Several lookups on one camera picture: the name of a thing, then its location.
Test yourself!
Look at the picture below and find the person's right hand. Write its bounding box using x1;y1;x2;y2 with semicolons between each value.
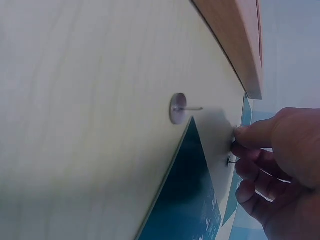
230;107;320;240

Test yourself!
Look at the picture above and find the teal printed card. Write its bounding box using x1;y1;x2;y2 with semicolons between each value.
135;115;224;240

